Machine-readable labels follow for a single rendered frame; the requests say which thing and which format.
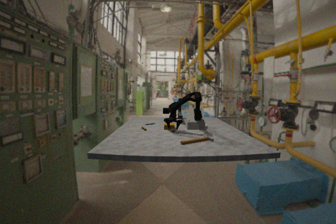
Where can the hammer with orange handle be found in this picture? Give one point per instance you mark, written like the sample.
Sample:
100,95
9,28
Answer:
197,140

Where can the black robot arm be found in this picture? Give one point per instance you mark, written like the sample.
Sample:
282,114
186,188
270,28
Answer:
175,106

